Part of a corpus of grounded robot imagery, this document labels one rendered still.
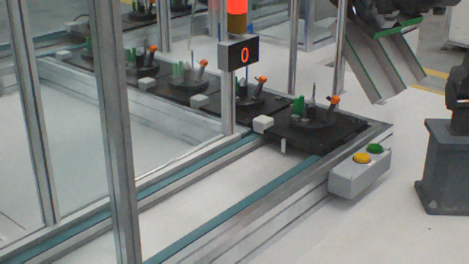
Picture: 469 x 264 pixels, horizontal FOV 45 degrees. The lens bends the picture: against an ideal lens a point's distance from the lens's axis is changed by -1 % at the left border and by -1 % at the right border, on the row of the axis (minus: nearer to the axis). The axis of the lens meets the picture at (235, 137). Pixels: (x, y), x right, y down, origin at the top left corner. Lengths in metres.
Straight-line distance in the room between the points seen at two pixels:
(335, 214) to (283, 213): 0.18
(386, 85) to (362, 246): 0.67
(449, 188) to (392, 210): 0.15
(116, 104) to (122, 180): 0.12
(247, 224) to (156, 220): 0.22
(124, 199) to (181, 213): 0.48
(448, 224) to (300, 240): 0.37
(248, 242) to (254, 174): 0.30
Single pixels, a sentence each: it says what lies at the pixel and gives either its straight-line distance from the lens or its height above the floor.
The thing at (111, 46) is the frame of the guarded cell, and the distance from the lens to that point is 0.77.
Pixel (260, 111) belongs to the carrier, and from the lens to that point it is 1.73.
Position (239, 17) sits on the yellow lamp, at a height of 1.30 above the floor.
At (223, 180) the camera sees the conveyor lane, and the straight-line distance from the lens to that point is 1.46.
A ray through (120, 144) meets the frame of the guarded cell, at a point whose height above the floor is 1.29.
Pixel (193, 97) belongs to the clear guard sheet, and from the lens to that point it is 1.45.
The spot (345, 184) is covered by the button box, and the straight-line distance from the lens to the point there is 1.42.
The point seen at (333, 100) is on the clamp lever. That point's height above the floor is 1.06.
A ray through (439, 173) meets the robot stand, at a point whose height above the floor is 0.97.
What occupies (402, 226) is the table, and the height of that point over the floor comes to 0.86.
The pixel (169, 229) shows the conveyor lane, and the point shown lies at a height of 0.92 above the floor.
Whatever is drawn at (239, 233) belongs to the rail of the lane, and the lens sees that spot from 1.20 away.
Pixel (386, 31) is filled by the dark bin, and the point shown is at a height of 1.21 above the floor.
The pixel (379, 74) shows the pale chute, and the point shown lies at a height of 1.05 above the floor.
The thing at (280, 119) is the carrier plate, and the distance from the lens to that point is 1.68.
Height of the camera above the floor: 1.65
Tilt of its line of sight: 26 degrees down
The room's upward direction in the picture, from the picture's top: straight up
